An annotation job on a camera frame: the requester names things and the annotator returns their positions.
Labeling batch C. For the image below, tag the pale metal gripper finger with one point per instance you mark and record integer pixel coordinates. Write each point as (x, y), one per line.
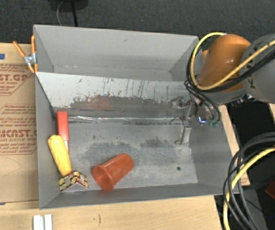
(184, 134)
(181, 103)

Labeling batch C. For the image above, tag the grey metal bin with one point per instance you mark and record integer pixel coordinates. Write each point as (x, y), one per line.
(132, 142)

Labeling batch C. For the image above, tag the orange plastic cup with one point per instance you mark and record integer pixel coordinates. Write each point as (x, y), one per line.
(114, 170)

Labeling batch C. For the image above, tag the red yellow patterned angle piece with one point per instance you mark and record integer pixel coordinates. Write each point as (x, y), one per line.
(74, 180)

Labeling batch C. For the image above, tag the red flat block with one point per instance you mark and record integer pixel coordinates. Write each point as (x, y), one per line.
(62, 124)

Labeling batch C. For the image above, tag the yellow oblong toy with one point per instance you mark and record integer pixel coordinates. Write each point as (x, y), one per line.
(59, 154)

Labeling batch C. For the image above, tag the brown cardboard board, red print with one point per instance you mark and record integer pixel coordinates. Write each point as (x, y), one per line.
(10, 118)

